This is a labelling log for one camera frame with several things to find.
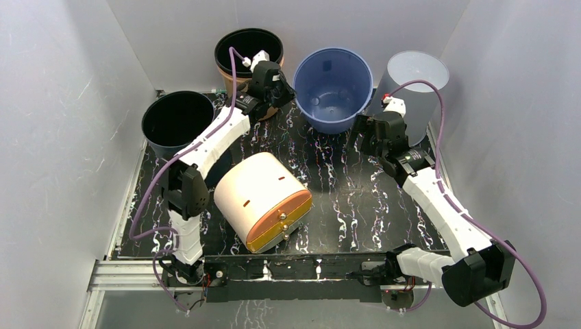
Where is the large grey container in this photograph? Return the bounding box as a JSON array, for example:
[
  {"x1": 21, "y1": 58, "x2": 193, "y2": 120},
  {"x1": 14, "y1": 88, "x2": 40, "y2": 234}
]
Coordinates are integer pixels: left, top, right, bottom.
[{"x1": 364, "y1": 51, "x2": 449, "y2": 146}]

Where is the blue plastic bucket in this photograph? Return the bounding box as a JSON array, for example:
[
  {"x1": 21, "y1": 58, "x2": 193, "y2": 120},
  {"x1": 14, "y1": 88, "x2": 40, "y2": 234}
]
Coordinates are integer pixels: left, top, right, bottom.
[{"x1": 293, "y1": 47, "x2": 373, "y2": 134}]

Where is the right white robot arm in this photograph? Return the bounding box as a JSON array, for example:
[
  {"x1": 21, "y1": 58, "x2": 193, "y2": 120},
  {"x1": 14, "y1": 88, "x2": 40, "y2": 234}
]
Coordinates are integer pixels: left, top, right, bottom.
[{"x1": 347, "y1": 112, "x2": 515, "y2": 307}]

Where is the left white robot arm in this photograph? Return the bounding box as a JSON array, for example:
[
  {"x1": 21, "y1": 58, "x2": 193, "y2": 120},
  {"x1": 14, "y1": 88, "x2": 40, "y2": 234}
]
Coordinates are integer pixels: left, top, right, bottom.
[{"x1": 162, "y1": 60, "x2": 295, "y2": 285}]

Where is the dark navy bucket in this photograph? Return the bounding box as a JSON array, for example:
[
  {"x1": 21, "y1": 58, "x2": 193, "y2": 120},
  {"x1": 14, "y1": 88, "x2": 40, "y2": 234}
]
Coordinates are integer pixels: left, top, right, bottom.
[{"x1": 141, "y1": 90, "x2": 214, "y2": 159}]

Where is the white orange drawer box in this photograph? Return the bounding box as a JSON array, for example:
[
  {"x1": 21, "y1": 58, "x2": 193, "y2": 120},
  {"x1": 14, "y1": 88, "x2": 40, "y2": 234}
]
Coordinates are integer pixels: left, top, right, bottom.
[{"x1": 214, "y1": 152, "x2": 312, "y2": 254}]

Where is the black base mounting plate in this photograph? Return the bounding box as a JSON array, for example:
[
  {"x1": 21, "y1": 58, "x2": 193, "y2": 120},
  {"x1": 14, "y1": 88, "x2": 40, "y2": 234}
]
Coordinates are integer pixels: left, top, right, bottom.
[{"x1": 158, "y1": 252, "x2": 428, "y2": 307}]

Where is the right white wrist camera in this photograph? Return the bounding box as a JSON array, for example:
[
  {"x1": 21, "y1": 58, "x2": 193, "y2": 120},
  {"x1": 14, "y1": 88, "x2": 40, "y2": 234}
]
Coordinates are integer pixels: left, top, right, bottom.
[{"x1": 382, "y1": 93, "x2": 406, "y2": 118}]

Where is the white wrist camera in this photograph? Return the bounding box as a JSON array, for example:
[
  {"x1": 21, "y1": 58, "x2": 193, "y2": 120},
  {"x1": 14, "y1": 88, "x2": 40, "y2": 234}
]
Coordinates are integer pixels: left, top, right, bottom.
[
  {"x1": 242, "y1": 50, "x2": 270, "y2": 73},
  {"x1": 382, "y1": 93, "x2": 406, "y2": 118}
]

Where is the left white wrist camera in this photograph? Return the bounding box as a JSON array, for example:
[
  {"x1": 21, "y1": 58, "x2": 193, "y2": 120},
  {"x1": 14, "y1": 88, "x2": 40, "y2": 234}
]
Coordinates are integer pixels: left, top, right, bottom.
[{"x1": 242, "y1": 50, "x2": 270, "y2": 73}]

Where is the aluminium frame rail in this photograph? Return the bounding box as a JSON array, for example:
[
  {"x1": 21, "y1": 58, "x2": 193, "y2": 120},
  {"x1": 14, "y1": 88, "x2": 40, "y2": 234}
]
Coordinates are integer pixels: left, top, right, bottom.
[{"x1": 81, "y1": 260, "x2": 495, "y2": 328}]

